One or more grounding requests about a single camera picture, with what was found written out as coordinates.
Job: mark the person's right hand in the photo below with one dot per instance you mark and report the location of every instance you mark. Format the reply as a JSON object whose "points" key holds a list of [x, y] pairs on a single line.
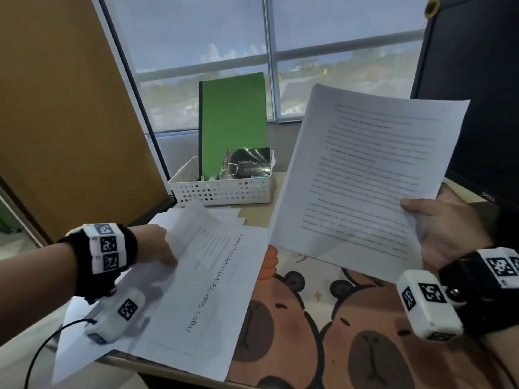
{"points": [[450, 230]]}

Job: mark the person's left hand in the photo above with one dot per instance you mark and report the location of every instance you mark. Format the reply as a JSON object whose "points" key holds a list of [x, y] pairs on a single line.
{"points": [[151, 245]]}

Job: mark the person's left fingers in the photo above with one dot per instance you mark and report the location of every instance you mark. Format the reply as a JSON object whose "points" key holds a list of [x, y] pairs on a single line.
{"points": [[170, 257]]}

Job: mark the person's right thumb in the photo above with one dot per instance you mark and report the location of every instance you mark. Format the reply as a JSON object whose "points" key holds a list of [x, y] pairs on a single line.
{"points": [[417, 206]]}

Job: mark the paper sheet with large heading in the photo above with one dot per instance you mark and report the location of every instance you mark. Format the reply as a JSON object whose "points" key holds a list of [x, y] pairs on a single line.
{"points": [[215, 287]]}

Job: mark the printed text paper sheet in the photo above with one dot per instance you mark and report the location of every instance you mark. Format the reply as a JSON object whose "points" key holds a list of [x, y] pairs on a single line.
{"points": [[365, 178]]}

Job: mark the person's left forearm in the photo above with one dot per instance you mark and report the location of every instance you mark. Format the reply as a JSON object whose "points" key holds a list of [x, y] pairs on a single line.
{"points": [[36, 285]]}

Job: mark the person's right forearm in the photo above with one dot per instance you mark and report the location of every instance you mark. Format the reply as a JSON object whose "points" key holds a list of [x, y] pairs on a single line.
{"points": [[502, 360]]}

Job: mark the white perforated plastic basket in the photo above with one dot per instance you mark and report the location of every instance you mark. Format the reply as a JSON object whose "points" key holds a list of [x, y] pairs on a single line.
{"points": [[223, 192]]}

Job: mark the black spiral notebook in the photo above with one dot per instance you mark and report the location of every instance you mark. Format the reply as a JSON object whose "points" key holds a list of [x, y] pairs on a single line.
{"points": [[247, 162]]}

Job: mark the black computer monitor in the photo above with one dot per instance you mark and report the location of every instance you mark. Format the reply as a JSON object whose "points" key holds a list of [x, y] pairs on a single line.
{"points": [[474, 97]]}

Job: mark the blank white paper sheet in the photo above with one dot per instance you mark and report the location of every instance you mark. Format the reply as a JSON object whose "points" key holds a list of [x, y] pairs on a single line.
{"points": [[77, 352]]}

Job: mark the green folder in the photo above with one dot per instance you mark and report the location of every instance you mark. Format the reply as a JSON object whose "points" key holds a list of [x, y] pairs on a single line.
{"points": [[231, 117]]}

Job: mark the capybara print desk mat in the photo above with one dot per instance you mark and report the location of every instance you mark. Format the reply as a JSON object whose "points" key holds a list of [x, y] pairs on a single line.
{"points": [[324, 332]]}

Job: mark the orange partition board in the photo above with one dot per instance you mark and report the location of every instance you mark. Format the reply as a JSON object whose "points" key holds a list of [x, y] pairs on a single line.
{"points": [[61, 117]]}

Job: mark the sunflower decoration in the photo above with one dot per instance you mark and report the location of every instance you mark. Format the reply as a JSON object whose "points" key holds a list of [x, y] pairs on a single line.
{"points": [[432, 6]]}

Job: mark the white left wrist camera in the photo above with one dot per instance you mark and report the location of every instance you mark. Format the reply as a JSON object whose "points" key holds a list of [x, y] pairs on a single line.
{"points": [[117, 315]]}

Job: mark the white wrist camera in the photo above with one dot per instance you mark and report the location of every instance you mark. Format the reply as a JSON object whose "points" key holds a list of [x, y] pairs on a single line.
{"points": [[117, 315], [429, 305]]}

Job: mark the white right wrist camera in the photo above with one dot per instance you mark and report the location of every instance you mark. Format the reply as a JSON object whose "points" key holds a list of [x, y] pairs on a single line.
{"points": [[429, 305]]}

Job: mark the white window frame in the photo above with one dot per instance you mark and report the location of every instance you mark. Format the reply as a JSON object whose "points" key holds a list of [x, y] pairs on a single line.
{"points": [[269, 60]]}

